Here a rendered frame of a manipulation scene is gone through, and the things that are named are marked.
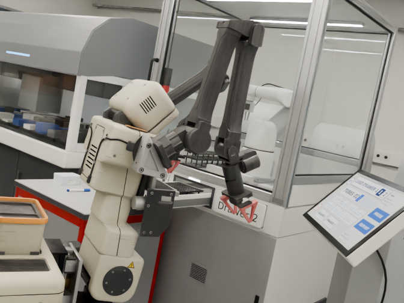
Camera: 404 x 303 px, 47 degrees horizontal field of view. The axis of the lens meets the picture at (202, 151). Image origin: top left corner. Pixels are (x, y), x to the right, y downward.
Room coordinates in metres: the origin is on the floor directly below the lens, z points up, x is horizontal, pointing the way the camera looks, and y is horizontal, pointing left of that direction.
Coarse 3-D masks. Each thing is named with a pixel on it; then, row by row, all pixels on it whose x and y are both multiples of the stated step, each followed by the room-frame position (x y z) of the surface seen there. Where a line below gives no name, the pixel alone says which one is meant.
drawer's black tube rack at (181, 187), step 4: (168, 184) 2.39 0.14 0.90; (172, 184) 2.40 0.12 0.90; (176, 184) 2.43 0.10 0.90; (180, 184) 2.45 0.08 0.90; (184, 184) 2.47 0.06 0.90; (176, 188) 2.32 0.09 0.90; (180, 188) 2.33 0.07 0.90; (184, 188) 2.35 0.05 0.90; (188, 188) 2.38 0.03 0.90; (192, 188) 2.40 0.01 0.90; (196, 188) 2.42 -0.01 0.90; (180, 192) 2.25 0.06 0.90; (184, 192) 2.27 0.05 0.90; (188, 192) 2.41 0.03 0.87; (192, 192) 2.43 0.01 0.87
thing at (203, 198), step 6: (192, 186) 2.48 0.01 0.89; (204, 192) 2.42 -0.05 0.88; (210, 192) 2.40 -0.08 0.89; (174, 198) 2.16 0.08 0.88; (180, 198) 2.20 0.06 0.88; (186, 198) 2.23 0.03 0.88; (192, 198) 2.27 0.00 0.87; (198, 198) 2.30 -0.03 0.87; (204, 198) 2.34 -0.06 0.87; (174, 204) 2.16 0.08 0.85; (180, 204) 2.20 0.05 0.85; (186, 204) 2.23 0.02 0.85; (192, 204) 2.27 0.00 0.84; (198, 204) 2.31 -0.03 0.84; (204, 204) 2.35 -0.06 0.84
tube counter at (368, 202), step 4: (360, 192) 1.76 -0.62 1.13; (356, 196) 1.76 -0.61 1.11; (360, 196) 1.73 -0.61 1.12; (364, 196) 1.71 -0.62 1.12; (356, 200) 1.73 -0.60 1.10; (360, 200) 1.70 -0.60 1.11; (364, 200) 1.68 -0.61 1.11; (368, 200) 1.66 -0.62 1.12; (372, 200) 1.64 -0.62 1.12; (360, 204) 1.67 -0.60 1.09; (364, 204) 1.65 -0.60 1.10; (368, 204) 1.63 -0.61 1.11; (372, 204) 1.61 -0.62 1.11; (368, 208) 1.61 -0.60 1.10
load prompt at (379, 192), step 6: (360, 180) 1.85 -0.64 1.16; (366, 180) 1.82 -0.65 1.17; (360, 186) 1.81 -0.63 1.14; (366, 186) 1.77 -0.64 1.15; (372, 186) 1.73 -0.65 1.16; (378, 186) 1.70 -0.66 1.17; (372, 192) 1.69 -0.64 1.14; (378, 192) 1.66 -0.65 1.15; (384, 192) 1.63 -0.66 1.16; (390, 192) 1.60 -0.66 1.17; (378, 198) 1.62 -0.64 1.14
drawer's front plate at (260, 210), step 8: (216, 192) 2.34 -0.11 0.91; (216, 200) 2.33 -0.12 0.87; (216, 208) 2.33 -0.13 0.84; (224, 208) 2.30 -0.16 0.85; (232, 208) 2.27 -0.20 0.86; (248, 208) 2.21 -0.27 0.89; (256, 208) 2.19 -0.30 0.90; (264, 208) 2.16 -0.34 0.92; (232, 216) 2.26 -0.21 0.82; (240, 216) 2.23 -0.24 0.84; (248, 216) 2.21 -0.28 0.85; (264, 216) 2.17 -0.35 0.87; (256, 224) 2.17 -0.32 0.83
